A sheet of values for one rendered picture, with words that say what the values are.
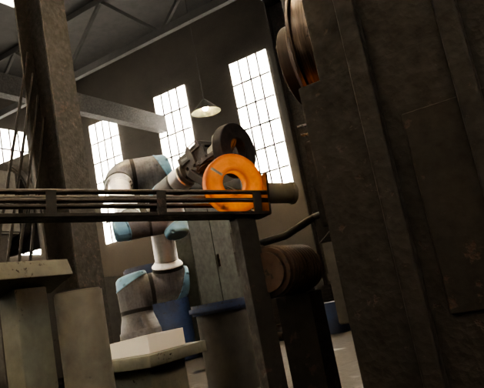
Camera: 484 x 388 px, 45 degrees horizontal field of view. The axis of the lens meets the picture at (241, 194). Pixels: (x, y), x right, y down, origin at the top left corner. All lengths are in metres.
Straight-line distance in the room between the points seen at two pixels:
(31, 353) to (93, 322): 0.19
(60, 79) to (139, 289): 3.09
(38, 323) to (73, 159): 3.22
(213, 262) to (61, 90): 2.05
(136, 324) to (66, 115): 2.99
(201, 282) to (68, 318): 3.84
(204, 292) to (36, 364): 3.79
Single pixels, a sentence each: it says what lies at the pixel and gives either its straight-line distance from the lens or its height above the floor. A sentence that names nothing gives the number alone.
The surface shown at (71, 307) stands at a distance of 1.50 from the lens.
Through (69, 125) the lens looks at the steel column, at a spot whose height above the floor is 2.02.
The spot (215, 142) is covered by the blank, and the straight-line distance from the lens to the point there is 1.59.
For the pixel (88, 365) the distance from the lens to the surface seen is 1.50.
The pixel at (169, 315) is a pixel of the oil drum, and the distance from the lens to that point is 5.18.
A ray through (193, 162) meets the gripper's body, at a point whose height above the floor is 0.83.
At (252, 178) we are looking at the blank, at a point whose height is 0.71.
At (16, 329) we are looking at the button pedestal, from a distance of 1.60.
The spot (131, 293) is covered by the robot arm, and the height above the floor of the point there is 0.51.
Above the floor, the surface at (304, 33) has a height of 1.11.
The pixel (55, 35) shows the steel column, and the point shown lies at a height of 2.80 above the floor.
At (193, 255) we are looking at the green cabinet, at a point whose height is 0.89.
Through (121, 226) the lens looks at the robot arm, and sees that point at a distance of 1.72.
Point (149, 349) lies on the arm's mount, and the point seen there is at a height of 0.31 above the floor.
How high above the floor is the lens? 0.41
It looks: 10 degrees up
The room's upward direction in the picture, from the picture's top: 11 degrees counter-clockwise
